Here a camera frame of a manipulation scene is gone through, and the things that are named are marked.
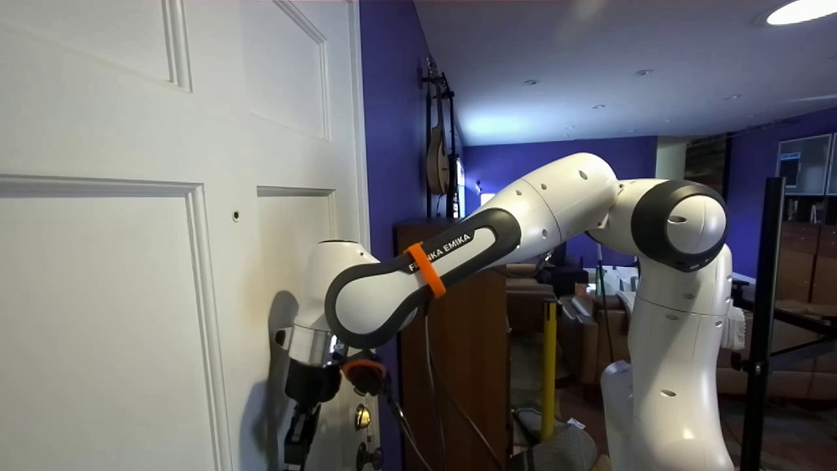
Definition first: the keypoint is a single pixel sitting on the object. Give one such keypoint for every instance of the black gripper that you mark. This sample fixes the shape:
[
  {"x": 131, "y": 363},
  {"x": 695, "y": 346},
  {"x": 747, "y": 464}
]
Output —
[{"x": 302, "y": 435}]

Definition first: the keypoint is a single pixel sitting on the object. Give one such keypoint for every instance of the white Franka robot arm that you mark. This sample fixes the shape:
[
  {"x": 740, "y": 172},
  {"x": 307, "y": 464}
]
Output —
[{"x": 670, "y": 349}]

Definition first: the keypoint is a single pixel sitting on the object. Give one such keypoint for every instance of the dark round door knob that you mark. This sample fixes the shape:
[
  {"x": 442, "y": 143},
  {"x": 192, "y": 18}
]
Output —
[{"x": 370, "y": 456}]

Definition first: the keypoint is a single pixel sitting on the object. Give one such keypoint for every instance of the white panelled door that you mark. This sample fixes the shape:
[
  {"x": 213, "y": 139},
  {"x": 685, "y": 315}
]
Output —
[{"x": 131, "y": 305}]

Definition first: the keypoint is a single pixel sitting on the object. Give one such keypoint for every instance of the small nail in door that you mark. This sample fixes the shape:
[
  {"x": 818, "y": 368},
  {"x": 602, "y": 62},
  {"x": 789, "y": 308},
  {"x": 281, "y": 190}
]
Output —
[{"x": 236, "y": 214}]

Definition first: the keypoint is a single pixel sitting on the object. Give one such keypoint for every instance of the brown wooden bookshelf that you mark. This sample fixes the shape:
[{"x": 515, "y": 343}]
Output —
[{"x": 475, "y": 368}]

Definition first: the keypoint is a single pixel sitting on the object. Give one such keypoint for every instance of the yellow pole stand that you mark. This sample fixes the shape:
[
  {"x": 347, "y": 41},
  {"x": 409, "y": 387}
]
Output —
[{"x": 551, "y": 368}]

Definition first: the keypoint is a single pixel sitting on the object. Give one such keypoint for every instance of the brown cardboard boxes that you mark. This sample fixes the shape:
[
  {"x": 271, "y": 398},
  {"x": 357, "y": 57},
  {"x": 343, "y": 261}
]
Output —
[{"x": 578, "y": 343}]

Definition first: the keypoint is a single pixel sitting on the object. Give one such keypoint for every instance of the black vertical stand pole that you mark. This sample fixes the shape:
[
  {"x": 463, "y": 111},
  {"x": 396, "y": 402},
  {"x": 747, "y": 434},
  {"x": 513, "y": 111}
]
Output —
[{"x": 760, "y": 332}]

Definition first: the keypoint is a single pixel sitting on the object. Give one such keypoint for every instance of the glass fronted cabinet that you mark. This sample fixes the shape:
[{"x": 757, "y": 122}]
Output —
[{"x": 807, "y": 162}]

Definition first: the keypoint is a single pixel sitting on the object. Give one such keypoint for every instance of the round ceiling light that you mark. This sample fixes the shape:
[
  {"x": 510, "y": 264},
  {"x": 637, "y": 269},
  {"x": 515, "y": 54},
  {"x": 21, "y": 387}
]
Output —
[{"x": 802, "y": 11}]

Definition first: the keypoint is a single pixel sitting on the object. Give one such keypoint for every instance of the black camera on pole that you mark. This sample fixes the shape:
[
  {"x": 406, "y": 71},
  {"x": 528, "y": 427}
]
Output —
[{"x": 562, "y": 279}]

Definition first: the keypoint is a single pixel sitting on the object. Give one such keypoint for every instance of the black metal wall ornament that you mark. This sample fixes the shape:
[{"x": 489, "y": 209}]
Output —
[{"x": 436, "y": 148}]

